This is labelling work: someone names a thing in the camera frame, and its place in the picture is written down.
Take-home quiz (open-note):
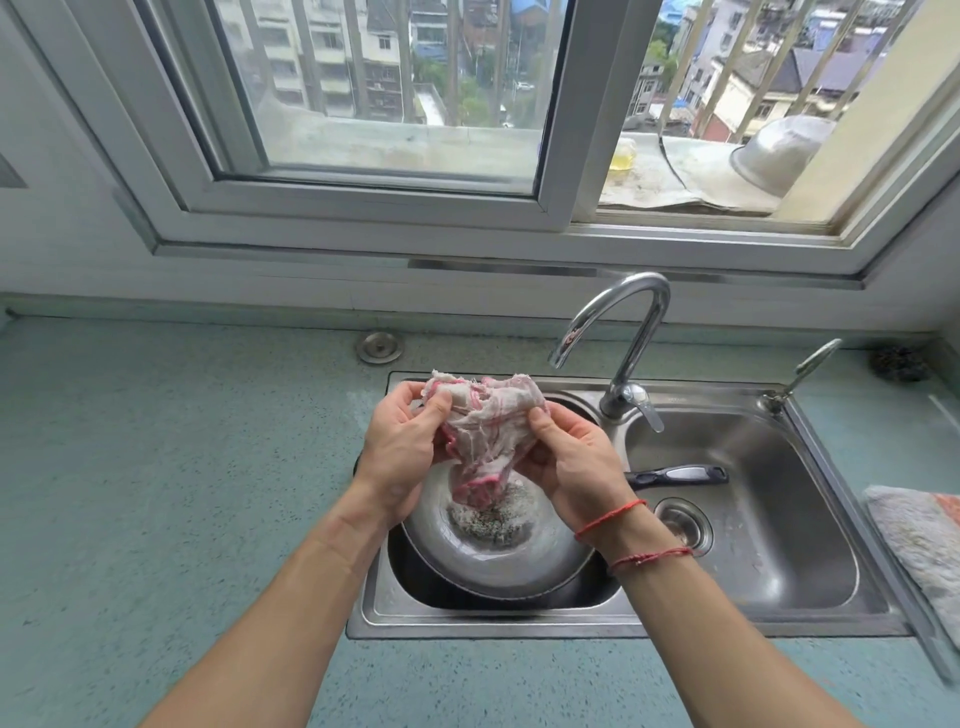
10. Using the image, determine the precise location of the person's right hand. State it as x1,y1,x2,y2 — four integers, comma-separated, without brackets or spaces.
513,405,647,538

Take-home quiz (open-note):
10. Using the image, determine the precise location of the person's left hand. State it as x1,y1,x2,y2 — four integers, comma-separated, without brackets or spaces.
351,381,456,528

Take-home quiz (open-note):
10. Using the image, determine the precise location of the pink and white dishcloth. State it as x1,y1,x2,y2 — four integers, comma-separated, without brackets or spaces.
411,369,549,513

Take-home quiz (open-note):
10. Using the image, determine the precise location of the person's right forearm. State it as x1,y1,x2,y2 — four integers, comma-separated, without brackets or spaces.
576,501,849,728

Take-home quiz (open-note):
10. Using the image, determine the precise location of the person's left forearm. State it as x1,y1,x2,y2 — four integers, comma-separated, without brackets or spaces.
138,480,395,728

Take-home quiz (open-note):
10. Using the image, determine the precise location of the round metal countertop cap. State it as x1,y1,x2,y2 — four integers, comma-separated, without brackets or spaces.
355,331,404,366

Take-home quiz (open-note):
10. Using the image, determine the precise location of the chrome gooseneck faucet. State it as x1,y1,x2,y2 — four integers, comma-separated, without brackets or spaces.
548,271,672,435

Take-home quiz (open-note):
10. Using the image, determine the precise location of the sink drain strainer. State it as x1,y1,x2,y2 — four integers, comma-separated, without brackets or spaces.
654,496,714,558

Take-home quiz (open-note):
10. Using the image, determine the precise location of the stainless steel double sink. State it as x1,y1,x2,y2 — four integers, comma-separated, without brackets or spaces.
346,370,913,641

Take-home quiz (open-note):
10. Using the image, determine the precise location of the small chrome tap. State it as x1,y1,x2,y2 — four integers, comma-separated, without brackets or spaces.
756,338,845,417

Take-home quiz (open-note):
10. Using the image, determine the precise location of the yellow plastic container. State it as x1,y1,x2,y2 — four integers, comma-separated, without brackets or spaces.
608,135,639,188

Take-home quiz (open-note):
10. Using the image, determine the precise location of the white sliding window sash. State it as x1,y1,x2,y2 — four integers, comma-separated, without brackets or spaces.
133,0,665,234

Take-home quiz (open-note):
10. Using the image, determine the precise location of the dark scouring pad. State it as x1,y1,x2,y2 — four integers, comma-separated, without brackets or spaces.
867,343,932,384

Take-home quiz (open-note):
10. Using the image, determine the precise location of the upturned metal bowl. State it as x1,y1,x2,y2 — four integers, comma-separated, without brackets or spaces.
729,114,838,200

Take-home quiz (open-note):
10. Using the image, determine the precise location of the white fluffy towel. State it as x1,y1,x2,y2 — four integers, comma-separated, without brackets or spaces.
861,484,960,651

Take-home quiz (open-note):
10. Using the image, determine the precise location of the red string bracelet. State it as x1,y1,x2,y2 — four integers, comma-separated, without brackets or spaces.
573,498,648,543
606,546,696,578

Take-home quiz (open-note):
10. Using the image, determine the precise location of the steel pan with black handle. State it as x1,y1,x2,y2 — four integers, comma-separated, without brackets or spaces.
399,393,730,602

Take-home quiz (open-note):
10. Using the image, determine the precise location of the white window frame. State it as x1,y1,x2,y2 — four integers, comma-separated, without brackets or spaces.
7,0,960,292

